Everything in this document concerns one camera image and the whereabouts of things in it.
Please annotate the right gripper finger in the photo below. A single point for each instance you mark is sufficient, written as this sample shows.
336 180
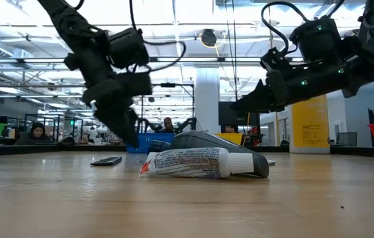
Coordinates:
253 99

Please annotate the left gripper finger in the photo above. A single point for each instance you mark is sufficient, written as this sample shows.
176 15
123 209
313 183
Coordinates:
117 125

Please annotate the black comb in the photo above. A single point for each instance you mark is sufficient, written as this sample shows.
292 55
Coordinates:
106 161

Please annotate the silver foil sachet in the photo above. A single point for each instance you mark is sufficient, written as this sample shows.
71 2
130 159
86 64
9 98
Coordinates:
271 162

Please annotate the white toothpaste tube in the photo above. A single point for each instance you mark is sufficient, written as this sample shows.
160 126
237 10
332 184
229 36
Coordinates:
190 163

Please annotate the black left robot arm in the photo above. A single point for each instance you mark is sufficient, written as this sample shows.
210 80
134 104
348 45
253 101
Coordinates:
71 26

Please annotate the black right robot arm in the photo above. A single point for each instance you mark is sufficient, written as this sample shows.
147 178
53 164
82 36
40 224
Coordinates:
372 49

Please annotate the background black robot arm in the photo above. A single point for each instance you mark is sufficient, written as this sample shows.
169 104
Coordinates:
186 124
145 125

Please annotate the black monitor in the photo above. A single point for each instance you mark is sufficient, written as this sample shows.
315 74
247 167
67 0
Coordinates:
226 117

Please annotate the person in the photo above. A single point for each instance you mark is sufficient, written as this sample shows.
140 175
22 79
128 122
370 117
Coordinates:
37 134
230 128
167 125

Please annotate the blue plastic basket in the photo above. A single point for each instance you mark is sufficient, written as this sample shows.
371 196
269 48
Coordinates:
157 140

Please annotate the white canister yellow label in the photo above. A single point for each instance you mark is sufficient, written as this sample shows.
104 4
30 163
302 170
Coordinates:
309 129

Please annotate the yellow plastic basket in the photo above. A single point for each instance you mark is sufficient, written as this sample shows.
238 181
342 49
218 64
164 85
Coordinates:
229 138

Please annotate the white building pillar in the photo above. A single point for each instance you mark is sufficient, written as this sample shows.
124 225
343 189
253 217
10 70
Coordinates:
207 99

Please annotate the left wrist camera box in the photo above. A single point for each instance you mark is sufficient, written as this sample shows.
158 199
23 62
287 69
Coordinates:
135 84

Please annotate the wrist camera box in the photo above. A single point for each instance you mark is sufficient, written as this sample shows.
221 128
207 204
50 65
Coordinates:
274 59
135 84

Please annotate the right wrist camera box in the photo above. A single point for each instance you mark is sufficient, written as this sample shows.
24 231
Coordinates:
274 59

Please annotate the black table frame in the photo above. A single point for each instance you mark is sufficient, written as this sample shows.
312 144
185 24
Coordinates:
74 149

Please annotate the black background gantry frame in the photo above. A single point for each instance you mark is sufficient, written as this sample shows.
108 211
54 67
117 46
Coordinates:
176 85

